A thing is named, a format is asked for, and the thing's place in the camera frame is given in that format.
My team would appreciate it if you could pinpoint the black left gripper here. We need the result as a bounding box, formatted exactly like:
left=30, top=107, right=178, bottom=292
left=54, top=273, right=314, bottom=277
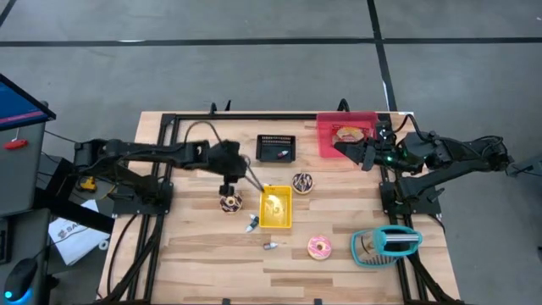
left=209, top=138, right=267, bottom=198

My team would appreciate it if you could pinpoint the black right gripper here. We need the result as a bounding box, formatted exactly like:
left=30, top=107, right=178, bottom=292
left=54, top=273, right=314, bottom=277
left=334, top=125, right=403, bottom=172

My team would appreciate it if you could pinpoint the red snack packet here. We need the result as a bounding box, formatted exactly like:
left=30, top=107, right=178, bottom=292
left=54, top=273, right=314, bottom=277
left=331, top=125, right=366, bottom=145

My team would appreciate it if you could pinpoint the red translucent plastic tray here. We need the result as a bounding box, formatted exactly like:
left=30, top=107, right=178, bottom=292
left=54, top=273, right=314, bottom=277
left=315, top=111, right=380, bottom=159

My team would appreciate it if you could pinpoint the black plastic basket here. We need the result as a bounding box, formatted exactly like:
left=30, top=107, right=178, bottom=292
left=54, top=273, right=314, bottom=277
left=255, top=133, right=297, bottom=164

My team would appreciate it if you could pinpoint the chocolate donut with swirl icing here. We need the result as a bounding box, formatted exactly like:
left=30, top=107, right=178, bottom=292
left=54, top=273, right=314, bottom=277
left=218, top=192, right=244, bottom=215

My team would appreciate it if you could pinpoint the yellow plastic basket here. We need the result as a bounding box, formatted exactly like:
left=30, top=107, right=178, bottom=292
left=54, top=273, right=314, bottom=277
left=258, top=184, right=294, bottom=230

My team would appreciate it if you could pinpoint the chocolate donut with sprinkles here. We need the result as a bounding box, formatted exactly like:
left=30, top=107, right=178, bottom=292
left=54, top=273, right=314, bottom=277
left=291, top=172, right=314, bottom=195

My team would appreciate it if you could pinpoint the pink frosted donut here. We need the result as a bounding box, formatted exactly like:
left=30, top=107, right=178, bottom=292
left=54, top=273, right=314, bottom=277
left=307, top=235, right=333, bottom=261

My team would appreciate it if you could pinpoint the silver metal cylinder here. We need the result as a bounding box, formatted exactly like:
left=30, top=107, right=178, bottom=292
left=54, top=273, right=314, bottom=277
left=384, top=233, right=420, bottom=243

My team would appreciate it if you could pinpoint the black diagonal strut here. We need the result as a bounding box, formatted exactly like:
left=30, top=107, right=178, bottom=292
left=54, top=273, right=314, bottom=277
left=33, top=192, right=116, bottom=235

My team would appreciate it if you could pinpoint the white paper bag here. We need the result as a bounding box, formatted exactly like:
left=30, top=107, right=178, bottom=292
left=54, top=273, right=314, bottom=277
left=47, top=198, right=112, bottom=267

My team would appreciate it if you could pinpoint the grey cabinet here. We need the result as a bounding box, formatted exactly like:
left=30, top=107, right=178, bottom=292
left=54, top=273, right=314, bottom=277
left=0, top=120, right=47, bottom=218

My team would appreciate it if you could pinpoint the small red object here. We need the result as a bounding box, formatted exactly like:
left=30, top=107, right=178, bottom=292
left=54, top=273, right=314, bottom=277
left=3, top=138, right=29, bottom=151

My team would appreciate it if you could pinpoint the blue screen monitor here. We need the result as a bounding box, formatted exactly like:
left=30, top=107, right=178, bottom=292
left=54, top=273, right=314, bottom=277
left=0, top=74, right=57, bottom=131

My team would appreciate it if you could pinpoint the black computer mouse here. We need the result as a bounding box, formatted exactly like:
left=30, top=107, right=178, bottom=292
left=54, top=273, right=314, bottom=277
left=3, top=257, right=39, bottom=304

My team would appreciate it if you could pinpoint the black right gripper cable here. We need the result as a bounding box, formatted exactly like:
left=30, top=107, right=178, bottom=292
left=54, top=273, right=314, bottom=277
left=395, top=113, right=429, bottom=141

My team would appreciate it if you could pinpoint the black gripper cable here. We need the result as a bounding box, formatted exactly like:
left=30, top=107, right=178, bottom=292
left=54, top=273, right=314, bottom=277
left=183, top=120, right=224, bottom=147
left=395, top=113, right=429, bottom=141

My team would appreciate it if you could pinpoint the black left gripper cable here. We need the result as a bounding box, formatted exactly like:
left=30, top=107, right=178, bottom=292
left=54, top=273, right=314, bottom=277
left=183, top=120, right=224, bottom=147

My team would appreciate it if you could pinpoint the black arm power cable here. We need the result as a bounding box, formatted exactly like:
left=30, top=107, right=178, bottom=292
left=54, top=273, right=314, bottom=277
left=105, top=213, right=141, bottom=297

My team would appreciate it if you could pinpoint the black floor cable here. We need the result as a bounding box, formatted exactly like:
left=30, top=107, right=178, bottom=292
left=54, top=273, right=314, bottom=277
left=44, top=128, right=81, bottom=145

